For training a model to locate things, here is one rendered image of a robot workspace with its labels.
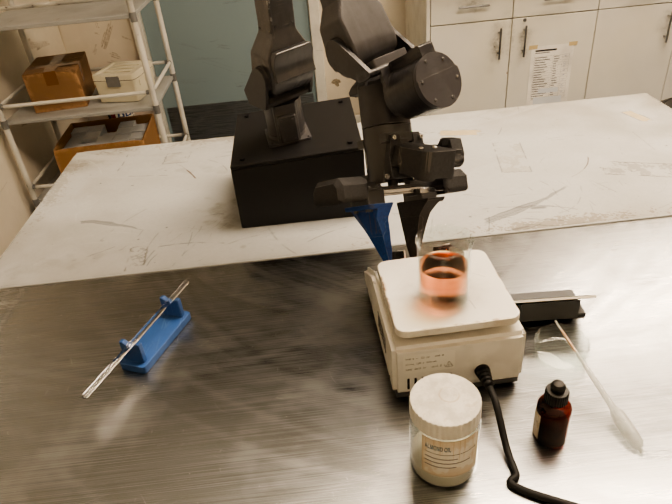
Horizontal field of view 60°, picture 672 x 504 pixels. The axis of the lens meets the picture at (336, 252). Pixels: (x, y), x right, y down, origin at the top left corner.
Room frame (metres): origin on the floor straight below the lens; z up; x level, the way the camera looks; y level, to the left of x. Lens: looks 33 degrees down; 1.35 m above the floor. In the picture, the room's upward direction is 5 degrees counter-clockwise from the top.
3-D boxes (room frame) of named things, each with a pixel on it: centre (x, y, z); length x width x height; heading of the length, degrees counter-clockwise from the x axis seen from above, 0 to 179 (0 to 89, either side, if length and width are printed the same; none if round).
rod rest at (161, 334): (0.53, 0.22, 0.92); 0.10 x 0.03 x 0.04; 158
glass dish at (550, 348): (0.45, -0.23, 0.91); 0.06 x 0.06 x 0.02
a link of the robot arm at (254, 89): (0.85, 0.06, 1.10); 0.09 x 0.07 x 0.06; 125
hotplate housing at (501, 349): (0.50, -0.10, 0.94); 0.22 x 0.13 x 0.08; 3
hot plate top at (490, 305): (0.47, -0.10, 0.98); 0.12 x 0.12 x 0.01; 3
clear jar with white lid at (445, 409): (0.33, -0.08, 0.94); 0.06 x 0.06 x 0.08
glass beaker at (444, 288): (0.45, -0.10, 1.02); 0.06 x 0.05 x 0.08; 165
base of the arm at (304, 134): (0.85, 0.06, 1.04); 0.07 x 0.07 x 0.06; 9
